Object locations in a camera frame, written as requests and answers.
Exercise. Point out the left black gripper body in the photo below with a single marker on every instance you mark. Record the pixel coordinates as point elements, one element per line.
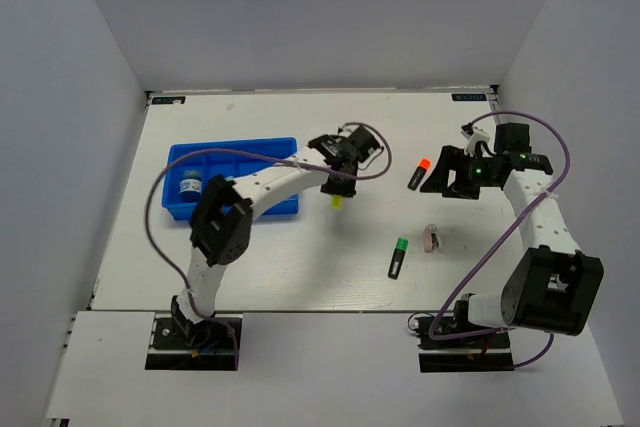
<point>337,186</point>

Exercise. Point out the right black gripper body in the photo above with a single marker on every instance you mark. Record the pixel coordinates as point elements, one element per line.
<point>472,173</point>

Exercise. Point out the yellow highlighter marker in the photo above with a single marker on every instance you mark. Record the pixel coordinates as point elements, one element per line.
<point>337,202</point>

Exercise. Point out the orange highlighter marker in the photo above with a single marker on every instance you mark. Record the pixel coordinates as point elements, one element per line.
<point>419,174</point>

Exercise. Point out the pink correction tape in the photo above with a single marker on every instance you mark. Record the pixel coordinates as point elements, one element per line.
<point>431,241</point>

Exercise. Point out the green highlighter marker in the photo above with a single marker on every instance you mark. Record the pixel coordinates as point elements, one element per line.
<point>397,258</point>

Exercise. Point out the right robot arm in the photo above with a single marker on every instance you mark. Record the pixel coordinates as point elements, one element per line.
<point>554,285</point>

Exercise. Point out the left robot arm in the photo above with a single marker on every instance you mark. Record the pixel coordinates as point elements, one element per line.
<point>222,220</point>

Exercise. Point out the right corner table label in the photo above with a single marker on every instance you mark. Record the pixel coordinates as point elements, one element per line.
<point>469,97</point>

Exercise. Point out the corner table label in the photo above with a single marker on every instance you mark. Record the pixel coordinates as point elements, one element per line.
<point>469,97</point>
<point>168,100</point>

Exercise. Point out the left corner table label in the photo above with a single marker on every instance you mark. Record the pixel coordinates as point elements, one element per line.
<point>168,100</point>

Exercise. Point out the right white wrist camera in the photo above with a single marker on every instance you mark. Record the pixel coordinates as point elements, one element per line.
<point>476,138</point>

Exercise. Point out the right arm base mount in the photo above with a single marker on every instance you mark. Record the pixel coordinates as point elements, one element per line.
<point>478,354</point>

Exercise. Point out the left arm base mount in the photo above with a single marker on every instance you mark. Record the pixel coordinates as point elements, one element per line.
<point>212,349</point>

